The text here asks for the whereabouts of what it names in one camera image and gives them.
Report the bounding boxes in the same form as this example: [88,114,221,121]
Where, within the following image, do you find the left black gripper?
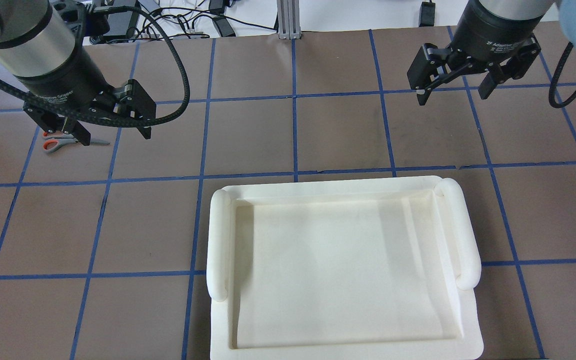
[14,47,156,146]

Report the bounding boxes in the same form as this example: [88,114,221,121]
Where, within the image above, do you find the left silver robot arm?
[0,0,156,146]

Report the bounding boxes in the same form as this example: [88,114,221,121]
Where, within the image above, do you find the orange grey handled scissors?
[42,131,82,154]

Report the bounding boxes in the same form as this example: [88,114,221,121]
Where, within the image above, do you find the white plastic tray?
[206,175,484,360]

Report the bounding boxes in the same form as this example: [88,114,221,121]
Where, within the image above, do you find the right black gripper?
[407,0,542,106]

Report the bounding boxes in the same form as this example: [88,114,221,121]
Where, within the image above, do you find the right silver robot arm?
[406,0,576,109]

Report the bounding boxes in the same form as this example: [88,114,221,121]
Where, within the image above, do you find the aluminium frame post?
[276,0,302,40]

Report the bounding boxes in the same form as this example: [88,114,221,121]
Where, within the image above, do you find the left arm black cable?
[0,5,191,127]

